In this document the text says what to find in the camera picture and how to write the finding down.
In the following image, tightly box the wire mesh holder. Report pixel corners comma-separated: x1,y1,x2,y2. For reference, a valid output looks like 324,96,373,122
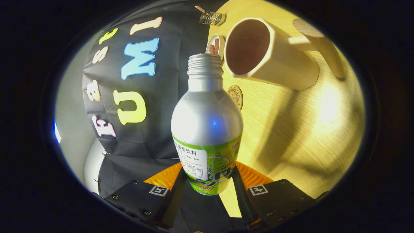
199,11,226,26

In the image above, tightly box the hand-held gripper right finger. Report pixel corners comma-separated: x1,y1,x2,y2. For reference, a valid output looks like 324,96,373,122
231,161,316,231

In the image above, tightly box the white oval plate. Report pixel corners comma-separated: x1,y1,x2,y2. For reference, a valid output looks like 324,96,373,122
205,34,225,61

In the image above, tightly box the wooden table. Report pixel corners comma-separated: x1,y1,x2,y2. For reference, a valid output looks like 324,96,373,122
207,0,366,218

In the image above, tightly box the silver green juice bottle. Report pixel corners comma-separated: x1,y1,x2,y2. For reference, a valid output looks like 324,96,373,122
171,53,244,196

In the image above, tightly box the round cork coaster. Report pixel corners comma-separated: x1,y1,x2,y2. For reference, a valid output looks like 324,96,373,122
227,85,244,111

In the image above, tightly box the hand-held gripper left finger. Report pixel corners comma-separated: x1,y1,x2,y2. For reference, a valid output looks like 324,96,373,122
104,161,188,231

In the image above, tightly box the beige cup with handle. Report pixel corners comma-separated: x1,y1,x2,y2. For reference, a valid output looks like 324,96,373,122
223,17,346,91

